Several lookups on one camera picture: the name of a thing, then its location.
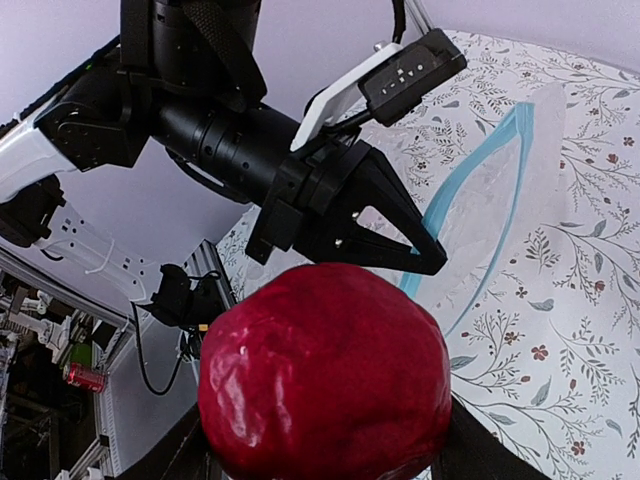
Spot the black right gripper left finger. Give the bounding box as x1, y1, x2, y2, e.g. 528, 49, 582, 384
122, 404, 220, 480

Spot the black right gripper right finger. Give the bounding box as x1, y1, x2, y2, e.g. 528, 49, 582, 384
431, 399, 549, 480

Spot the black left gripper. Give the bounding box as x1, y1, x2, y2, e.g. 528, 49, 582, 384
245, 141, 447, 276

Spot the clear zip top bag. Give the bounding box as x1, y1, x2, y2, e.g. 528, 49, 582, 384
362, 83, 566, 337

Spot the red toy pomegranate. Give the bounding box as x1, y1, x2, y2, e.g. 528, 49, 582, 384
198, 264, 452, 479

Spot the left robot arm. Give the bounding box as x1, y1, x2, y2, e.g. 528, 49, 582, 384
1, 1, 465, 315

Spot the red soda can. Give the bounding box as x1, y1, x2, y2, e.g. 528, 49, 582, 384
63, 362, 106, 394

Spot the floral tablecloth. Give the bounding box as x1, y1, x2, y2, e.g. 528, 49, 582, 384
214, 28, 640, 480

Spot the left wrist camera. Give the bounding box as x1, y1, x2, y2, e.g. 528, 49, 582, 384
290, 29, 467, 151

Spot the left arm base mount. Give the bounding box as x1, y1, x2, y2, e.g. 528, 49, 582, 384
142, 264, 236, 329

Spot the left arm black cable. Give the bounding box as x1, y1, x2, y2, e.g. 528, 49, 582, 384
389, 0, 409, 46

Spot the left aluminium wall post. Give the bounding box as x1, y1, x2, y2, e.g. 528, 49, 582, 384
406, 0, 433, 34

